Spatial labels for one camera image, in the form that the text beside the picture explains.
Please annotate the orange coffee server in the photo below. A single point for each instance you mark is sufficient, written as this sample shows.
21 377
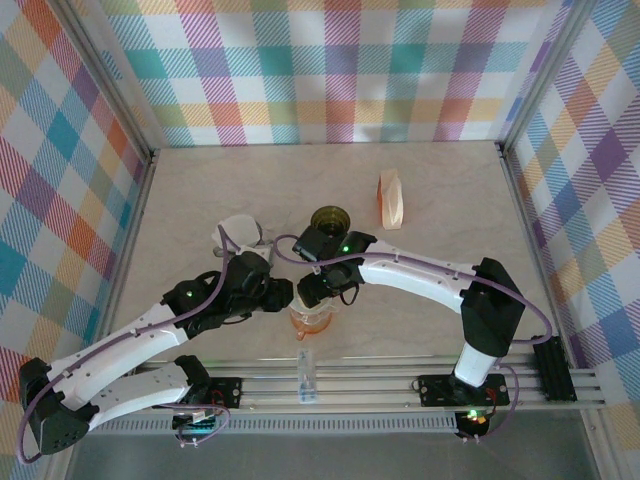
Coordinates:
312 327

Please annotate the white paper coffee filter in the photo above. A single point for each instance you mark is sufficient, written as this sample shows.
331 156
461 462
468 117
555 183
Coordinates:
240 227

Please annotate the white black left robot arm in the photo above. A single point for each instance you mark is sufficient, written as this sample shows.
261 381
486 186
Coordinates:
125 345

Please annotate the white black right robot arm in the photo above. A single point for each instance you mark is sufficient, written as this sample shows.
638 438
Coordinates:
415 280

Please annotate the dark green coffee dripper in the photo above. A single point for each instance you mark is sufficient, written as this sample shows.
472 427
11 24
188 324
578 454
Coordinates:
330 217

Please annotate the orange white coffee filter box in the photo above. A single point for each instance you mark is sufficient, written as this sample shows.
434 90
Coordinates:
392 215

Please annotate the white paper filters stack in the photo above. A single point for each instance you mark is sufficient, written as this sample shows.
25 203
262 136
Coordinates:
391 195

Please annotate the clear plastic block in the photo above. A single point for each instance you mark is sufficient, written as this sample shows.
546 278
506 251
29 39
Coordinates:
306 382

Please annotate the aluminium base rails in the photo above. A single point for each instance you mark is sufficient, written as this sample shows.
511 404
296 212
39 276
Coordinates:
360 395

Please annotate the small control circuit board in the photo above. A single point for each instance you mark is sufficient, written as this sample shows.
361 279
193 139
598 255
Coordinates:
472 421
195 429

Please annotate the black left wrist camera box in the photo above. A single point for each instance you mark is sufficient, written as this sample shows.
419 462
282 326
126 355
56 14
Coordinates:
280 295

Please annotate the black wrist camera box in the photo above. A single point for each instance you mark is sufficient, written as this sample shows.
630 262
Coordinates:
314 242
280 295

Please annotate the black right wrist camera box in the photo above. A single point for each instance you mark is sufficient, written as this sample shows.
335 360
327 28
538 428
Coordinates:
314 242

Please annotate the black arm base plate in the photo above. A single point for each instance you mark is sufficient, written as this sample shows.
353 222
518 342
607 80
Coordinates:
435 390
227 390

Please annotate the aluminium side rail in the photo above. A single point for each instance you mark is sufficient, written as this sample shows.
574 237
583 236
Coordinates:
140 210
522 200

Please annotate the aluminium back rail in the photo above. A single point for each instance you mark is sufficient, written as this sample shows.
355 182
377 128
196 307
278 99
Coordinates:
350 146

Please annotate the black ribbed bracket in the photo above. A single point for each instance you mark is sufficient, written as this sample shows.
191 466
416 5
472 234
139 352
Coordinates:
555 370

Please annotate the aluminium corner post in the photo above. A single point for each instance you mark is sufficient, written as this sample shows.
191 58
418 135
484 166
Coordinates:
107 85
542 75

